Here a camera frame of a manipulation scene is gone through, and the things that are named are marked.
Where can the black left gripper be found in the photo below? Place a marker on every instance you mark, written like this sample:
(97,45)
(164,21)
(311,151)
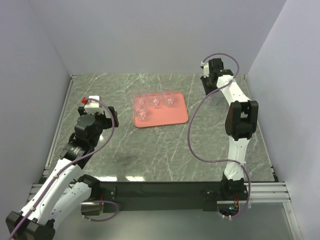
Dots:
(107,121)

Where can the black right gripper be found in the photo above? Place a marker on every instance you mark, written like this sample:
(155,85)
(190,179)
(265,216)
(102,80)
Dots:
(207,90)

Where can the clear faceted glass tumbler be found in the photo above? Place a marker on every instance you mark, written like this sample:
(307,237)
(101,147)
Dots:
(139,101)
(168,98)
(153,99)
(140,113)
(213,101)
(201,90)

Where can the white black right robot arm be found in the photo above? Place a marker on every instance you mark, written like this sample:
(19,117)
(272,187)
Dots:
(240,125)

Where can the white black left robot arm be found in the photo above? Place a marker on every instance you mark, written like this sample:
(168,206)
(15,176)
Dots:
(40,218)

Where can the pink rectangular plastic tray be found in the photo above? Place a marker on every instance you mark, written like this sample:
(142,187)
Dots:
(162,115)

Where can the black front mounting beam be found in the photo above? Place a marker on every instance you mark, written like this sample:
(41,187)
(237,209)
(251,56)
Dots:
(163,196)

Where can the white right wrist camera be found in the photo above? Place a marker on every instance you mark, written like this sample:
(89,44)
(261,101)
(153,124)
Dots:
(205,69)

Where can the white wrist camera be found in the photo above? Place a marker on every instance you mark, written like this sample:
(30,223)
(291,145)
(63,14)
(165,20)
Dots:
(205,69)
(93,105)

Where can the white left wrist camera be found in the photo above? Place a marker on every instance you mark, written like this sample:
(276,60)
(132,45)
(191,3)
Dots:
(93,105)

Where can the aluminium extrusion frame rail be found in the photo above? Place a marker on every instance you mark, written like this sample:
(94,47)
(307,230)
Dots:
(53,145)

